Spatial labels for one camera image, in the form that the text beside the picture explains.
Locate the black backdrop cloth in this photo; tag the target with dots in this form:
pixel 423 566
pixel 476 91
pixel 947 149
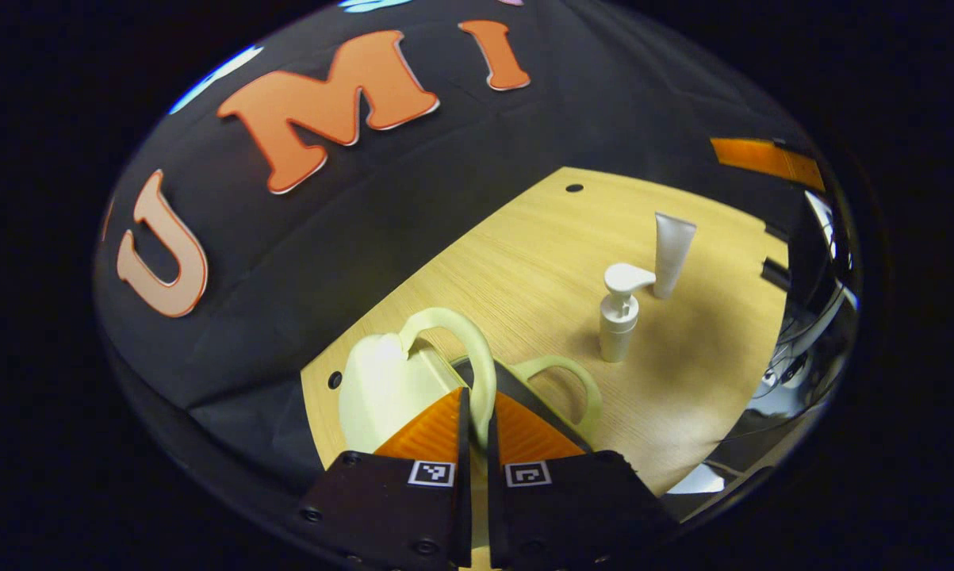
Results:
pixel 302 254

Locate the white pump bottle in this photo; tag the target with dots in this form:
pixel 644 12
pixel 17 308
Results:
pixel 619 325

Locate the white squeeze tube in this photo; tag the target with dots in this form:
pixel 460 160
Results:
pixel 673 254

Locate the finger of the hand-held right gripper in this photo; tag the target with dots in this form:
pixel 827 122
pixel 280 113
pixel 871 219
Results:
pixel 762 157

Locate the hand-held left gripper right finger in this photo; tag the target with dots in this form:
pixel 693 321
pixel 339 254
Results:
pixel 494 507

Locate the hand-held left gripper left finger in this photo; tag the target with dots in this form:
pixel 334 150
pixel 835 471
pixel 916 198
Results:
pixel 465 507

